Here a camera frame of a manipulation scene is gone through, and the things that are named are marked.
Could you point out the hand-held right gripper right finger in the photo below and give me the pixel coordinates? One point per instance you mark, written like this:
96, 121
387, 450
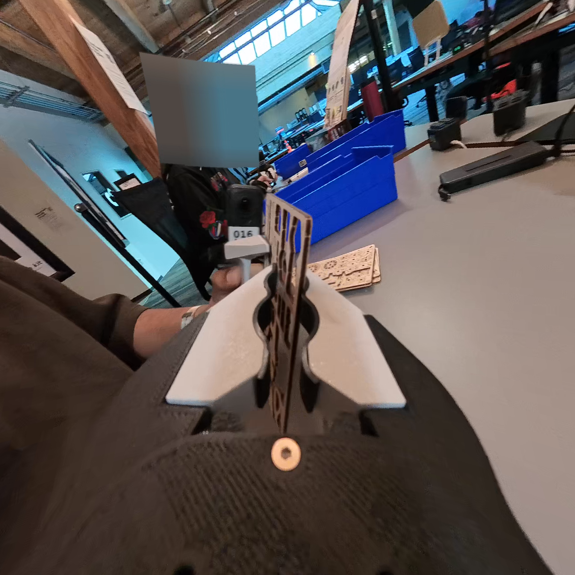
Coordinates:
350, 355

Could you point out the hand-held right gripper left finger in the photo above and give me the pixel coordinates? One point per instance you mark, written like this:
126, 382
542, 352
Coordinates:
215, 350

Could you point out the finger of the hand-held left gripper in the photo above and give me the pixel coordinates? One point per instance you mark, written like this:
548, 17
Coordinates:
247, 248

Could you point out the wooden cut-out sheet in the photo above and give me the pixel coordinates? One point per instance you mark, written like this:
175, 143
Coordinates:
302, 269

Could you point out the person's left forearm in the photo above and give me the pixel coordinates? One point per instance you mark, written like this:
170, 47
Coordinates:
161, 328

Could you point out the grey desk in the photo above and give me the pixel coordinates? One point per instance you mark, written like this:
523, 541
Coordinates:
471, 292

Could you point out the person's left hand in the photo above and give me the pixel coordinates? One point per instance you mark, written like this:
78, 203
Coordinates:
224, 285

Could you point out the white wristband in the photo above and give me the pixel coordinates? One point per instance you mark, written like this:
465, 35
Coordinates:
189, 316

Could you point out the stack of wooden sheets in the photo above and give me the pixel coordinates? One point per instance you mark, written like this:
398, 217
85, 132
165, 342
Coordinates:
350, 269

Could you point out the blue plastic bin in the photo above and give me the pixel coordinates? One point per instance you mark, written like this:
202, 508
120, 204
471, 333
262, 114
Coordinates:
373, 130
350, 202

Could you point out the person's brown top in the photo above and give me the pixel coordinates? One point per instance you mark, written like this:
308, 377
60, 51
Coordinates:
54, 337

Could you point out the standing instruction board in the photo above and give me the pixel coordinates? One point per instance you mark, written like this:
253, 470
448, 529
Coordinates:
340, 67

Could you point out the paper notice sheet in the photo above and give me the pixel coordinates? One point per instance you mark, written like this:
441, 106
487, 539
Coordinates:
112, 67

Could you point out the black charger box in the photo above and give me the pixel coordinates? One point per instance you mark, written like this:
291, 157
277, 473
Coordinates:
508, 114
444, 134

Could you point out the black power strip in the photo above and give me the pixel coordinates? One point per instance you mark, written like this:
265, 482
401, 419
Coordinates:
494, 168

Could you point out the wooden table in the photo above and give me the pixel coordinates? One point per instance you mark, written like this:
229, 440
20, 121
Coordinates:
471, 56

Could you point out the wooden post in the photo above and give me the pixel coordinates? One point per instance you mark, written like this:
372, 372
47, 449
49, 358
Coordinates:
103, 99

